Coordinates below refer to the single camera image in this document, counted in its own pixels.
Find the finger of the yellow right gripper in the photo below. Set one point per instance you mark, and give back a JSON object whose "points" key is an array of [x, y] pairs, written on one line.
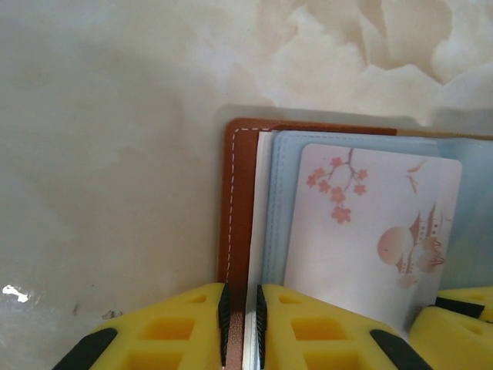
{"points": [[462, 343], [473, 298]]}

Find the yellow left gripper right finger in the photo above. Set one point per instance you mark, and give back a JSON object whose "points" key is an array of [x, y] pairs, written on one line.
{"points": [[308, 312]]}

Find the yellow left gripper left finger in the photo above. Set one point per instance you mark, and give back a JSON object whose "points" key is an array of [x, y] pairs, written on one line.
{"points": [[173, 308]]}

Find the white cherry blossom card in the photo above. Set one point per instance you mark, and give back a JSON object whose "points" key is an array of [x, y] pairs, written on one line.
{"points": [[366, 250]]}

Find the brown leather card holder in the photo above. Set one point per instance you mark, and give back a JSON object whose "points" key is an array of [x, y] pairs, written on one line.
{"points": [[240, 192]]}

